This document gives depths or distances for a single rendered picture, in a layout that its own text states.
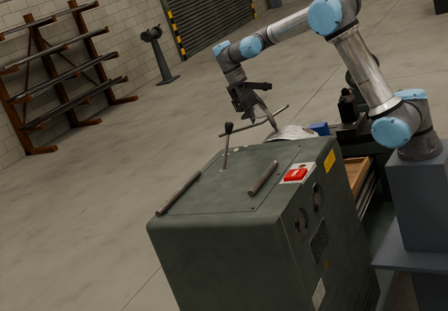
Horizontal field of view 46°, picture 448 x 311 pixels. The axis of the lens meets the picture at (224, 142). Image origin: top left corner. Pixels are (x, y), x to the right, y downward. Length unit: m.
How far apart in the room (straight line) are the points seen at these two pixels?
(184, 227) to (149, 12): 10.87
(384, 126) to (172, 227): 0.73
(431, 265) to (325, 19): 0.92
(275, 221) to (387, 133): 0.51
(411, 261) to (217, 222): 0.80
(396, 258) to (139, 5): 10.56
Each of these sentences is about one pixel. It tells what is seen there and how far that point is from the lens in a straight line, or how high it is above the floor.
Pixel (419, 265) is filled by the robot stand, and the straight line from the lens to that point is 2.02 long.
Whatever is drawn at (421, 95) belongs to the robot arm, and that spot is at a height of 1.32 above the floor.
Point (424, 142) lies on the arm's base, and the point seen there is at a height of 1.16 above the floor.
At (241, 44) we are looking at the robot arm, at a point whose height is 1.63.
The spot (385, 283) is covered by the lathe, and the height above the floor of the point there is 0.54.
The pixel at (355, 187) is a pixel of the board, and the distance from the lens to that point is 2.30.
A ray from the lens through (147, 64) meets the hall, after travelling 11.87.
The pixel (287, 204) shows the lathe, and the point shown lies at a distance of 1.50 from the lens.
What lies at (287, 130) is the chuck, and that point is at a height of 1.24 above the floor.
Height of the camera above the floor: 1.93
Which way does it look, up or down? 18 degrees down
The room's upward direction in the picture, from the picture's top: 19 degrees counter-clockwise
